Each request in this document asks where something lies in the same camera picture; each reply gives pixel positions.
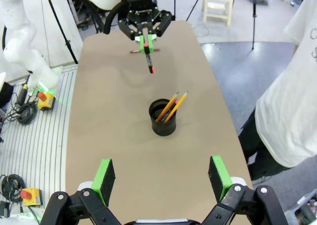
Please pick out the yellow pencil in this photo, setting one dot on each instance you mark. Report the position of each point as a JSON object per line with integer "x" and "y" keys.
{"x": 169, "y": 103}
{"x": 177, "y": 105}

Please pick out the person in white T-shirt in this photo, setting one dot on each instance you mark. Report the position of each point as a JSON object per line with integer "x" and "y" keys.
{"x": 284, "y": 111}

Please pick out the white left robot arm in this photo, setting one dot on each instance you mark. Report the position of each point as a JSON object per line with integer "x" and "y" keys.
{"x": 17, "y": 36}

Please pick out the black tripod stand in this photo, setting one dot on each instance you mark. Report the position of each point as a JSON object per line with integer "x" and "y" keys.
{"x": 253, "y": 24}
{"x": 195, "y": 3}

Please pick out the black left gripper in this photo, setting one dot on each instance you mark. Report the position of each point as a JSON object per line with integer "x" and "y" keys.
{"x": 141, "y": 12}

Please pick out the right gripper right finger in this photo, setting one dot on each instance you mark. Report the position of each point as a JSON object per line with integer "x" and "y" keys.
{"x": 218, "y": 178}

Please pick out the black light stand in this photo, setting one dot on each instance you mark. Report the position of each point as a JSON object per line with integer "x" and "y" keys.
{"x": 65, "y": 36}

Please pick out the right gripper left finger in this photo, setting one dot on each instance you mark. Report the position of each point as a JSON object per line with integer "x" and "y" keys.
{"x": 104, "y": 180}

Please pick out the light wooden chair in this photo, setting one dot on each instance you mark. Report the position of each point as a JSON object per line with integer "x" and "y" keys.
{"x": 218, "y": 4}

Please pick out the black mesh pen holder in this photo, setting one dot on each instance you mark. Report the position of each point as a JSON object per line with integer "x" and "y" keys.
{"x": 162, "y": 128}

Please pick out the clear plastic storage box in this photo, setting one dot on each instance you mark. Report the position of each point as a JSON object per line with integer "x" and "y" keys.
{"x": 304, "y": 207}

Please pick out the black pen red cap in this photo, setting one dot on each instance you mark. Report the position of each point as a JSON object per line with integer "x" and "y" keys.
{"x": 149, "y": 61}

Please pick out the yellow emergency stop box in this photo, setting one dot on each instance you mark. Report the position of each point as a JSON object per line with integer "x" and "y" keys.
{"x": 47, "y": 103}
{"x": 33, "y": 197}

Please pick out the white panel cabinet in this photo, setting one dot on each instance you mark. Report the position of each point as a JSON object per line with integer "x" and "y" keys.
{"x": 57, "y": 46}

